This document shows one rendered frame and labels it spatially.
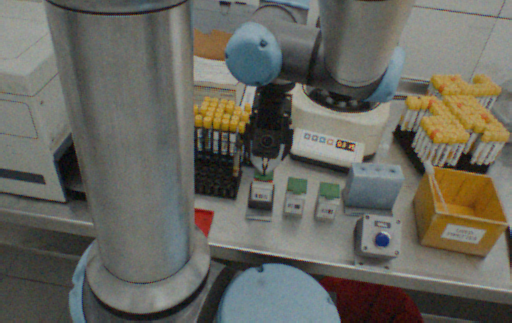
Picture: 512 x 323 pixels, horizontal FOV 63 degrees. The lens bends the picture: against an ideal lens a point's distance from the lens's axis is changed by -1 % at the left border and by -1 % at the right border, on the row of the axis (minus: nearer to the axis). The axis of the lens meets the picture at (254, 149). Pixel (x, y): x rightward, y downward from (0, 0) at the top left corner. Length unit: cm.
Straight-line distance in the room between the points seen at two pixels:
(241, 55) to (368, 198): 47
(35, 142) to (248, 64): 45
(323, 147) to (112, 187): 73
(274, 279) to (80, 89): 25
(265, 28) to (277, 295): 31
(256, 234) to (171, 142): 57
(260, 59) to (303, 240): 42
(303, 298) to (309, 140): 62
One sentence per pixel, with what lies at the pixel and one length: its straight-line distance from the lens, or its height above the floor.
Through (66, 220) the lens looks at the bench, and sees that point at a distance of 90.
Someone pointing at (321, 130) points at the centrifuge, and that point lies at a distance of 100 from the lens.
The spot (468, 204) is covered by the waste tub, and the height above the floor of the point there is 89.
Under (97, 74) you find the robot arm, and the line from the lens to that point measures 25.
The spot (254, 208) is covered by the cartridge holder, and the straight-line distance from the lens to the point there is 86.
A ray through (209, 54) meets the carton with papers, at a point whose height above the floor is 95.
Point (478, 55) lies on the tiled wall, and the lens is 137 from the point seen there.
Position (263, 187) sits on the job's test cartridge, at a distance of 82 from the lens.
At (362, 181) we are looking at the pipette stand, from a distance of 86.
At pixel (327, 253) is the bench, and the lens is 83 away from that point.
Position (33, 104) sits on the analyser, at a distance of 78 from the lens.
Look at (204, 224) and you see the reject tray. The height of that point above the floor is 88.
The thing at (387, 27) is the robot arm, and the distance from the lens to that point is 33.
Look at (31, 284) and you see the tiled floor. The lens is 194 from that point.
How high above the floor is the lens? 152
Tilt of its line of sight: 39 degrees down
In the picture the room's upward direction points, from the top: 5 degrees clockwise
